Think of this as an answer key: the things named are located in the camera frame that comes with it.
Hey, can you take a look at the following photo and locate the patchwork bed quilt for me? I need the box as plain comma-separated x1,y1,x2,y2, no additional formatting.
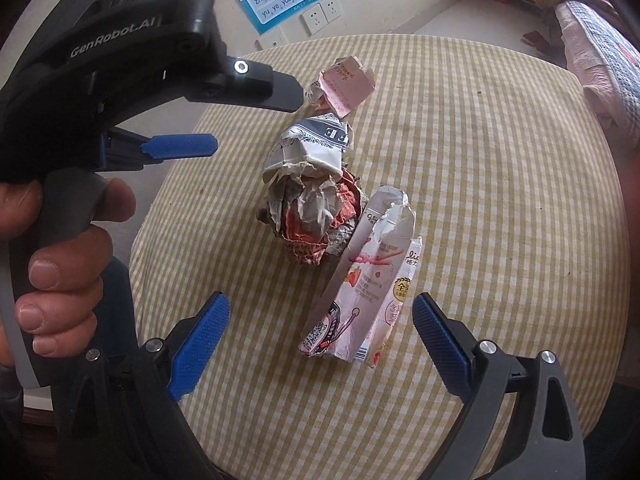
552,0,640,148

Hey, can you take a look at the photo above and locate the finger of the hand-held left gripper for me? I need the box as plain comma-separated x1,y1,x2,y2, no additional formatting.
102,127,219,171
15,0,304,128

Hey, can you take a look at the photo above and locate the person's left hand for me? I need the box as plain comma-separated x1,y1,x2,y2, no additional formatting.
0,180,137,361

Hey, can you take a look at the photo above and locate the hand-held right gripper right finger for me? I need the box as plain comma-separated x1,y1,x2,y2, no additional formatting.
412,292,586,480

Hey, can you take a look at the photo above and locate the crumpled red wrapper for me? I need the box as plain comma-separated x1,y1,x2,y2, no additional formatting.
277,169,362,267

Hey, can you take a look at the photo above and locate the grey cable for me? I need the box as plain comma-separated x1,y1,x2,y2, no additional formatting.
0,255,42,390

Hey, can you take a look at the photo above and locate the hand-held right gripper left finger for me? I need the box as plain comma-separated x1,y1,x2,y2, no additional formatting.
55,291,231,480

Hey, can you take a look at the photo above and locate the crumpled grey white paper bag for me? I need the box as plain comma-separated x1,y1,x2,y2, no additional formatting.
256,114,353,241

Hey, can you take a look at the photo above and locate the pink strawberry snack box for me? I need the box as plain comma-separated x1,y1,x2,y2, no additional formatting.
299,185,425,368

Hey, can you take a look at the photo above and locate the pink paper wrapper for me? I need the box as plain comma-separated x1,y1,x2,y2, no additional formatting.
307,56,377,118

